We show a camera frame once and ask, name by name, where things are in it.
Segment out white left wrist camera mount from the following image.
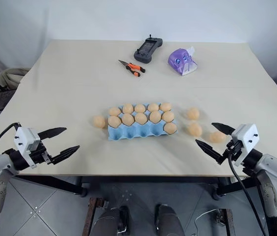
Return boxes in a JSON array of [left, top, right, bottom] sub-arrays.
[[14, 126, 41, 169]]

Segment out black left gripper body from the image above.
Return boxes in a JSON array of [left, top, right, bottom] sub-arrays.
[[28, 141, 55, 166]]

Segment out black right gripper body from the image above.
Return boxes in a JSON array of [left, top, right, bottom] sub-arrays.
[[222, 139, 243, 163]]

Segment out dark grey handheld controller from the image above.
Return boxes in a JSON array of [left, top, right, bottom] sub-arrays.
[[134, 33, 164, 63]]

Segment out purple tissue pack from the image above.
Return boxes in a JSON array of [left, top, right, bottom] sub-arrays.
[[167, 45, 198, 76]]

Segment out black table frame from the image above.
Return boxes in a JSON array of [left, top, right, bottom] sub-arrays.
[[18, 175, 252, 200]]

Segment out blue egg tray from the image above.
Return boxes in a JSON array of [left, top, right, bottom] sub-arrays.
[[107, 103, 179, 142]]

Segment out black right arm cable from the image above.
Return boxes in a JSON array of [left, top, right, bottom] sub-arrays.
[[227, 147, 274, 236]]

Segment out dark rounded shape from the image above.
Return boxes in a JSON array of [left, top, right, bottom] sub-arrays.
[[94, 206, 130, 236], [154, 203, 185, 236]]

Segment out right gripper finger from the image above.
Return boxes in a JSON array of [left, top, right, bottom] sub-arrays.
[[195, 139, 225, 165], [211, 122, 235, 136]]

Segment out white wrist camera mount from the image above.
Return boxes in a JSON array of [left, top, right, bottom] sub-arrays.
[[14, 126, 41, 169], [231, 123, 260, 167]]

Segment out white floor cable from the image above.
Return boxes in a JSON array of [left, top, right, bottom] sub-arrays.
[[193, 208, 222, 236]]

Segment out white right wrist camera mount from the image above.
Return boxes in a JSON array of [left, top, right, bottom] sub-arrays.
[[231, 123, 260, 167]]

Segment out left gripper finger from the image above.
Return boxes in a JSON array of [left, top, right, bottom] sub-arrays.
[[37, 127, 67, 141], [51, 145, 81, 165]]

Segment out rusty metal bar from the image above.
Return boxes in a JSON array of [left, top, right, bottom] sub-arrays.
[[217, 208, 236, 236], [85, 197, 108, 236]]

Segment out orange black pliers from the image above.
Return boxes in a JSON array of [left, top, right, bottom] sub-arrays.
[[118, 59, 147, 77]]

